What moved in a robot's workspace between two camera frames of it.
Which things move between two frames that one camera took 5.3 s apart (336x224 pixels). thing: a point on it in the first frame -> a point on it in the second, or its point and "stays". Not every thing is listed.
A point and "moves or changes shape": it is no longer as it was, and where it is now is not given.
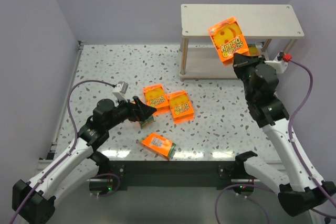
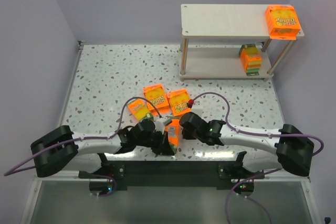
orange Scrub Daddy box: [181, 107] stays
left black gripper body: [135, 111] -> [163, 145]
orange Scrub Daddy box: [228, 39] -> [283, 22]
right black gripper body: [243, 63] -> [186, 132]
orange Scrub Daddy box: [155, 97] stays
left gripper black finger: [143, 110] -> [165, 148]
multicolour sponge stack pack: [159, 145] moves or changes shape
